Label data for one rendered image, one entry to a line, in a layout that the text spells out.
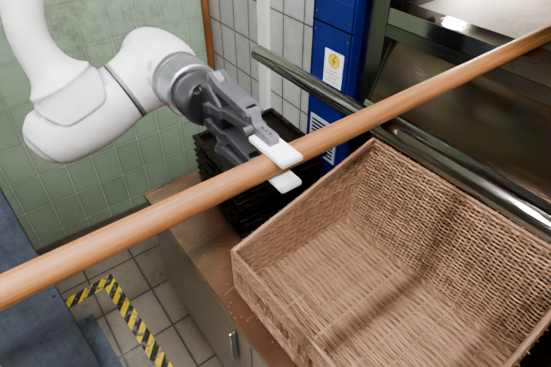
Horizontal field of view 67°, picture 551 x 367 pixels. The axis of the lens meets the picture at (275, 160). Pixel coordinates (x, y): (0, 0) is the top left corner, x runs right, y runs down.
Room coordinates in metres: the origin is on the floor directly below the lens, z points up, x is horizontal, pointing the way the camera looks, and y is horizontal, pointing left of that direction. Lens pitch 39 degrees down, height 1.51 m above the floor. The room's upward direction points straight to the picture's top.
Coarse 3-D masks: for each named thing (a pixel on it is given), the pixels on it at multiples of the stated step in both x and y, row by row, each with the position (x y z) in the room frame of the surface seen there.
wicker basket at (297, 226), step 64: (320, 192) 0.79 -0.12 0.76; (384, 192) 0.82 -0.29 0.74; (256, 256) 0.66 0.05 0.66; (320, 256) 0.72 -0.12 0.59; (384, 256) 0.72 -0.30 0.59; (448, 256) 0.64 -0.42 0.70; (512, 256) 0.56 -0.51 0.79; (320, 320) 0.53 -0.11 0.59; (384, 320) 0.53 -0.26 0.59; (448, 320) 0.53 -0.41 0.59
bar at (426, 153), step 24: (264, 48) 0.76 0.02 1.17; (288, 72) 0.67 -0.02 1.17; (336, 96) 0.58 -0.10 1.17; (408, 144) 0.46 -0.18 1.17; (432, 144) 0.45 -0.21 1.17; (432, 168) 0.42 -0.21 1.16; (456, 168) 0.40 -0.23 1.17; (480, 192) 0.37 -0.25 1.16; (504, 192) 0.36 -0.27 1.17; (528, 216) 0.32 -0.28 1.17
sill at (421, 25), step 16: (400, 16) 0.95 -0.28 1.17; (416, 16) 0.92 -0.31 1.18; (432, 16) 0.91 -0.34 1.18; (448, 16) 0.91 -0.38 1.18; (416, 32) 0.91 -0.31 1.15; (432, 32) 0.87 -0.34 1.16; (448, 32) 0.85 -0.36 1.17; (464, 32) 0.82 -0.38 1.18; (480, 32) 0.82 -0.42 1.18; (464, 48) 0.81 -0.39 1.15; (480, 48) 0.78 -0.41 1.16; (512, 64) 0.73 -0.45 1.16; (528, 64) 0.71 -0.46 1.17; (544, 64) 0.69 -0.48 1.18; (544, 80) 0.68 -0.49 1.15
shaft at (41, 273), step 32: (544, 32) 0.75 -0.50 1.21; (480, 64) 0.63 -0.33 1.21; (416, 96) 0.53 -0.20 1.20; (352, 128) 0.45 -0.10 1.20; (256, 160) 0.38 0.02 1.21; (192, 192) 0.33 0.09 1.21; (224, 192) 0.33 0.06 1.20; (128, 224) 0.28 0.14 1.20; (160, 224) 0.29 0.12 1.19; (64, 256) 0.24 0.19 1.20; (96, 256) 0.25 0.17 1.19; (0, 288) 0.21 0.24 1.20; (32, 288) 0.22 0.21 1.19
